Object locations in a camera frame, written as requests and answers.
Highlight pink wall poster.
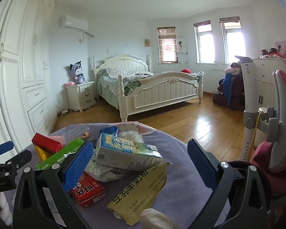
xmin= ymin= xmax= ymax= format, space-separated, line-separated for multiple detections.
xmin=275 ymin=40 xmax=286 ymax=65

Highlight window with brown blind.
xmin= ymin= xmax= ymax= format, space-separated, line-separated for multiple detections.
xmin=157 ymin=27 xmax=179 ymax=64

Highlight dark red massage chair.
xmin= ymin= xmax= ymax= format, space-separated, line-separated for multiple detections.
xmin=213 ymin=62 xmax=245 ymax=107

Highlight small blue carton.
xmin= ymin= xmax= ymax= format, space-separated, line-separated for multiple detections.
xmin=100 ymin=126 xmax=120 ymax=139

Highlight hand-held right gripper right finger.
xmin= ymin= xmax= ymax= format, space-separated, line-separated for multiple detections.
xmin=187 ymin=138 xmax=273 ymax=229

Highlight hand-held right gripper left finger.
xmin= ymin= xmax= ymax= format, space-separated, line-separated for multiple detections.
xmin=13 ymin=140 xmax=94 ymax=229

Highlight white dresser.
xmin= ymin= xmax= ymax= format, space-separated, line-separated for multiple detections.
xmin=251 ymin=57 xmax=286 ymax=115

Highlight white radiator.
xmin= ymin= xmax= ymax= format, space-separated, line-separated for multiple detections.
xmin=210 ymin=70 xmax=226 ymax=93

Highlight pile of clothes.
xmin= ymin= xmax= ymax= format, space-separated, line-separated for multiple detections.
xmin=224 ymin=62 xmax=242 ymax=75

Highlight small doll figures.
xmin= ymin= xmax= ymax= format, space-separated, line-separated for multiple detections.
xmin=261 ymin=48 xmax=279 ymax=58

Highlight small red box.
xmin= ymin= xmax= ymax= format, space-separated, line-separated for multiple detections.
xmin=32 ymin=132 xmax=63 ymax=153

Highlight pink grey chair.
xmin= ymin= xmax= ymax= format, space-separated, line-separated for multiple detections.
xmin=250 ymin=70 xmax=286 ymax=196

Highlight bright window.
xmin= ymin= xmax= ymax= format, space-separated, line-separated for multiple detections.
xmin=194 ymin=21 xmax=216 ymax=64
xmin=219 ymin=17 xmax=247 ymax=65

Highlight green bedspread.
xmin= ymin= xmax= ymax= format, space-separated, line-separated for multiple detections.
xmin=96 ymin=75 xmax=141 ymax=108

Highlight golden yellow wrapper bar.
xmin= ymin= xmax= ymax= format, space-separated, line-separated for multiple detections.
xmin=34 ymin=145 xmax=50 ymax=161

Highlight green white milk carton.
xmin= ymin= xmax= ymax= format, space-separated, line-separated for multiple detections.
xmin=95 ymin=132 xmax=164 ymax=171

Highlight silver white plastic bag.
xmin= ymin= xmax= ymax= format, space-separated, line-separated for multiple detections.
xmin=84 ymin=148 xmax=127 ymax=183

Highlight red cartoon milk box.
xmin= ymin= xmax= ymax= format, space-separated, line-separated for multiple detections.
xmin=69 ymin=171 xmax=105 ymax=208

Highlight white wardrobe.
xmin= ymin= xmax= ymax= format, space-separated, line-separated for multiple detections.
xmin=0 ymin=0 xmax=56 ymax=153

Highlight purple plush toy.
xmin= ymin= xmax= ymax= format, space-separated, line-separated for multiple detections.
xmin=70 ymin=61 xmax=86 ymax=84

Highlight white air conditioner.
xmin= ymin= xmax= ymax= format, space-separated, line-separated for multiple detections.
xmin=60 ymin=15 xmax=89 ymax=31

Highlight blue cloth strip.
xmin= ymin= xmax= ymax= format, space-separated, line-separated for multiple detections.
xmin=223 ymin=73 xmax=235 ymax=106

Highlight floral pillow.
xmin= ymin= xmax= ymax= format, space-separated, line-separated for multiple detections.
xmin=106 ymin=68 xmax=132 ymax=80

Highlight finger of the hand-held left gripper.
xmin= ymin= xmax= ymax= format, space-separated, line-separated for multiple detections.
xmin=0 ymin=141 xmax=15 ymax=158
xmin=0 ymin=150 xmax=32 ymax=173

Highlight grey cloth item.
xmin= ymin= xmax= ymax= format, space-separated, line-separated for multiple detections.
xmin=234 ymin=55 xmax=253 ymax=64

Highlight purple floral blanket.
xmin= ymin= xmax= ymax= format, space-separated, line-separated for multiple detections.
xmin=0 ymin=122 xmax=231 ymax=229

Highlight wall calendar poster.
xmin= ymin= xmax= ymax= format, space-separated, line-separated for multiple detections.
xmin=177 ymin=37 xmax=188 ymax=55

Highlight person's left hand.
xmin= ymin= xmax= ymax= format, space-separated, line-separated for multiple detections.
xmin=0 ymin=191 xmax=16 ymax=220

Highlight pink clear plastic package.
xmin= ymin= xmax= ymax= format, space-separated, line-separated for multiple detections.
xmin=46 ymin=124 xmax=90 ymax=146

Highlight green cardboard box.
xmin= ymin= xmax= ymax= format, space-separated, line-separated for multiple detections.
xmin=36 ymin=138 xmax=85 ymax=171

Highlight white nightstand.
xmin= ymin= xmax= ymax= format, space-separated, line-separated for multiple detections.
xmin=66 ymin=81 xmax=97 ymax=112

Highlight yellow milk powder bag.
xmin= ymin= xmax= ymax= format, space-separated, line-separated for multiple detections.
xmin=107 ymin=161 xmax=172 ymax=226

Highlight white wooden bed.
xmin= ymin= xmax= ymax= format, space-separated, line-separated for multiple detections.
xmin=93 ymin=54 xmax=204 ymax=122

